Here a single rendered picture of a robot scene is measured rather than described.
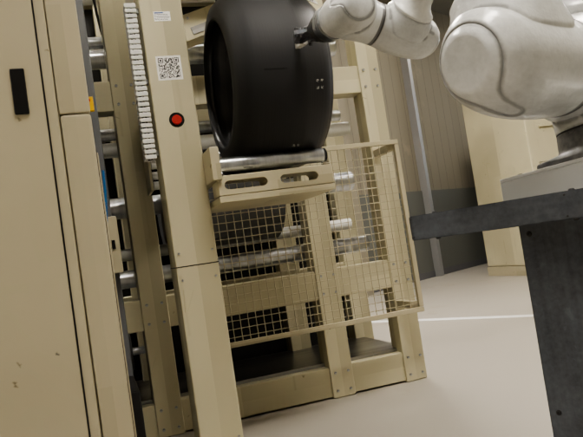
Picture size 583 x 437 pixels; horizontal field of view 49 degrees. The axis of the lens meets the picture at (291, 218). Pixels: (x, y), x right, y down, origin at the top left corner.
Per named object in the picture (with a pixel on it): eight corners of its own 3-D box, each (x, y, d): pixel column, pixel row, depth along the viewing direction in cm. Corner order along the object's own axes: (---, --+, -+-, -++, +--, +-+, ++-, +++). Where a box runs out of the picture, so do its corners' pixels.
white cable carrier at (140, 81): (145, 159, 192) (123, 3, 194) (144, 162, 196) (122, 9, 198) (160, 158, 193) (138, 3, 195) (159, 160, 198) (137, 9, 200)
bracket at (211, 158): (212, 180, 184) (208, 146, 185) (193, 197, 222) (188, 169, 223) (225, 179, 185) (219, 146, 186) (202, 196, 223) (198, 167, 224)
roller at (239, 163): (217, 176, 191) (217, 164, 188) (213, 168, 194) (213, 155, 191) (326, 164, 201) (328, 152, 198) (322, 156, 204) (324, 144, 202)
